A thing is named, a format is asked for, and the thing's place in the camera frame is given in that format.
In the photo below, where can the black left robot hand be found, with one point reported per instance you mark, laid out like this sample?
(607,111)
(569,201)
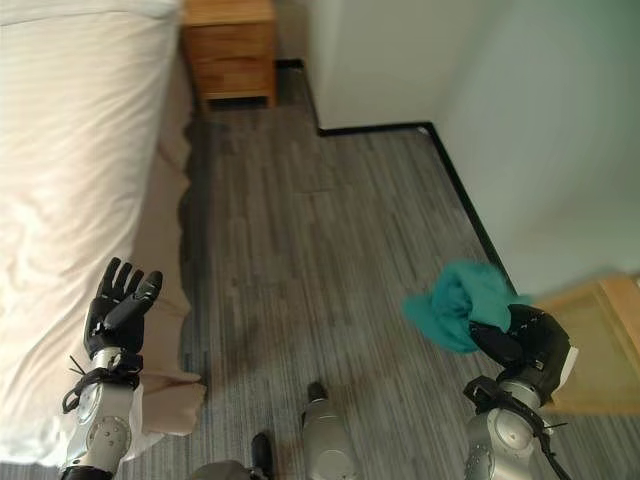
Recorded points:
(116,313)

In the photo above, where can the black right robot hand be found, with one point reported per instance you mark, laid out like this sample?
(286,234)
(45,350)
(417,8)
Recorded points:
(537,340)

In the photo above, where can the teal cloth garment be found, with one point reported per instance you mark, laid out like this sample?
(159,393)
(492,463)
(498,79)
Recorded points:
(462,305)

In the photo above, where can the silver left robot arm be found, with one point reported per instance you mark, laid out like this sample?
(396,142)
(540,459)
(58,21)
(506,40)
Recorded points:
(100,422)

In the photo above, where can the beige bed skirt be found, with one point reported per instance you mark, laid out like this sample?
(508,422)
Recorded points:
(172,240)

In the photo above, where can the light wooden furniture piece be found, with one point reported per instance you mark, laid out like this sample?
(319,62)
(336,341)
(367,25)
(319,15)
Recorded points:
(592,342)

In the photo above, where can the silver robot left leg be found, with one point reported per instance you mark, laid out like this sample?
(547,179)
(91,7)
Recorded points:
(240,462)

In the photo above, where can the silver robot leg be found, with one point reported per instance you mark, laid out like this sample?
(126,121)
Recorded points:
(240,462)
(322,437)

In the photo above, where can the black baseboard strip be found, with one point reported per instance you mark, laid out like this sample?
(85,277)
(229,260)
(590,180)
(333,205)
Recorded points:
(400,150)

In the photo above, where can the silver robot right leg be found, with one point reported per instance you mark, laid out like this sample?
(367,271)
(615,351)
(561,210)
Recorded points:
(322,437)

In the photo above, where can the wooden nightstand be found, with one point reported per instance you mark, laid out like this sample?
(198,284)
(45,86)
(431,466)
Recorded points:
(231,47)

